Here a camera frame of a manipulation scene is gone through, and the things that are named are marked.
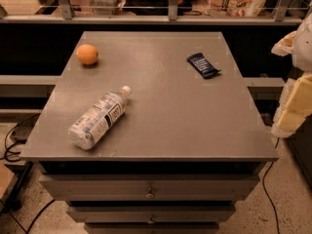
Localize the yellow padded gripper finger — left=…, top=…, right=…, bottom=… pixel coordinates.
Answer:
left=271, top=31, right=296, bottom=57
left=271, top=74, right=312, bottom=138

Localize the orange fruit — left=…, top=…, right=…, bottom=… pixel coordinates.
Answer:
left=76, top=44, right=98, bottom=65

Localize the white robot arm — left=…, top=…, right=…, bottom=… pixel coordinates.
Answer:
left=271, top=15, right=312, bottom=138

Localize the dark blue snack bar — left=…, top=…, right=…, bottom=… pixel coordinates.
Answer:
left=186, top=53, right=219, bottom=79

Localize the grey drawer cabinet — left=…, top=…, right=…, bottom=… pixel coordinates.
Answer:
left=21, top=32, right=278, bottom=234

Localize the round top drawer knob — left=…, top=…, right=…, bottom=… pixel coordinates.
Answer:
left=145, top=187, right=155, bottom=199

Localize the round drawer knob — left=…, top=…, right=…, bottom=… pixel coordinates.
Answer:
left=145, top=187, right=155, bottom=199
left=146, top=214, right=156, bottom=224

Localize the clear plastic water bottle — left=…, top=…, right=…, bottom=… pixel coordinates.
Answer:
left=68, top=86, right=132, bottom=150

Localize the black floor cable right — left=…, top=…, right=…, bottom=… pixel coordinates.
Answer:
left=261, top=137, right=281, bottom=234

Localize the black bag behind rail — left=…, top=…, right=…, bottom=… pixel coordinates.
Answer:
left=123, top=0, right=169, bottom=16

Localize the metal railing frame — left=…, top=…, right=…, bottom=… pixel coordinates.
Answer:
left=0, top=0, right=311, bottom=25

